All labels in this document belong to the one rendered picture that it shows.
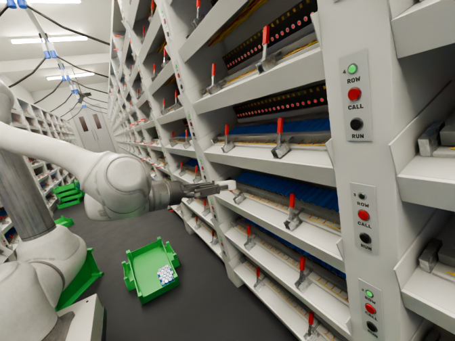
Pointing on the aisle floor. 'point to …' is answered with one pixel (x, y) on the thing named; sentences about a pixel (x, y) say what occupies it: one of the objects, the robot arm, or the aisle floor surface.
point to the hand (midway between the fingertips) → (225, 185)
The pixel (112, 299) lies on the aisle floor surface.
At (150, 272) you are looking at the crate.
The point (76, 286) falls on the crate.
